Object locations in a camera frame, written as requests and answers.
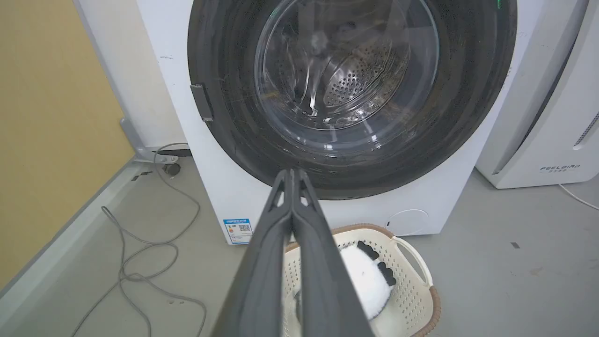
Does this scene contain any blue energy label sticker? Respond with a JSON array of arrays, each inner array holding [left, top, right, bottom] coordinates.
[[223, 218, 254, 245]]

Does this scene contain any black round washer door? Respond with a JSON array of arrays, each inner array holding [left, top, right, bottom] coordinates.
[[187, 0, 518, 201]]

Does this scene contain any white cable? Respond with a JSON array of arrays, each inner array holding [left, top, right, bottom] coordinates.
[[558, 183, 599, 211]]

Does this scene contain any cream perforated laundry basket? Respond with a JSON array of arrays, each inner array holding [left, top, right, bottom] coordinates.
[[282, 223, 441, 337]]

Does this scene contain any white Feelbird appliance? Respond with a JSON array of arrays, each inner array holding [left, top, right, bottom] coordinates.
[[475, 0, 599, 190]]

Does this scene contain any white front-load washing machine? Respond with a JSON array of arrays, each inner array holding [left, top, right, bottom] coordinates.
[[136, 0, 547, 246]]

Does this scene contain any white and black plush toy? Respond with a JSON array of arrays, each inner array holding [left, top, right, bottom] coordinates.
[[294, 241, 397, 322]]

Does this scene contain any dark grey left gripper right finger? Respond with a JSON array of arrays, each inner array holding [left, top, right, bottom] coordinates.
[[291, 169, 375, 337]]

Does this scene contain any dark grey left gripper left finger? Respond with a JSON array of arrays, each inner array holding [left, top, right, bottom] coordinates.
[[212, 169, 294, 337]]

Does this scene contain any grey power cable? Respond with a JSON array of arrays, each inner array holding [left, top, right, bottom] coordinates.
[[70, 143, 207, 337]]

